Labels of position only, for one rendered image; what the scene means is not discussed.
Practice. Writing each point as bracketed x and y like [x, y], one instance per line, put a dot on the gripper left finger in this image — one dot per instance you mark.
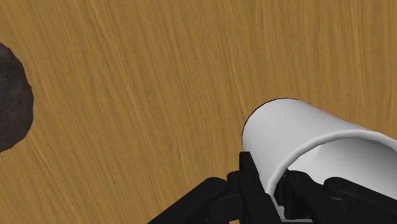
[248, 186]

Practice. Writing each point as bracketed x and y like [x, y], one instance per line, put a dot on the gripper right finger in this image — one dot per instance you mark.
[313, 198]

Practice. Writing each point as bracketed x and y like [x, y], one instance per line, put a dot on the white cup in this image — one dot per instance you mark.
[297, 130]

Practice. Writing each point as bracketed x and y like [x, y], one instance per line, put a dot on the dark brown round object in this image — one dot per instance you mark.
[12, 102]

